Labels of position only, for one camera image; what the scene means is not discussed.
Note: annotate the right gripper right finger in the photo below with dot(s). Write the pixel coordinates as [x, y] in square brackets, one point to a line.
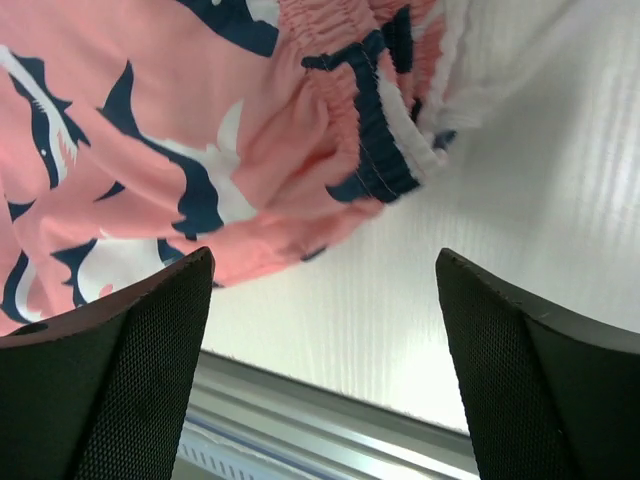
[547, 393]

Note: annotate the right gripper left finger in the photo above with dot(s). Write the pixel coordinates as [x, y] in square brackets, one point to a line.
[101, 392]

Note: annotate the aluminium mounting rail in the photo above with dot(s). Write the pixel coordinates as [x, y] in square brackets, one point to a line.
[244, 422]

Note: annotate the pink shark print shorts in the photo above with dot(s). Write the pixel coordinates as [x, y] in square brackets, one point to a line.
[136, 132]

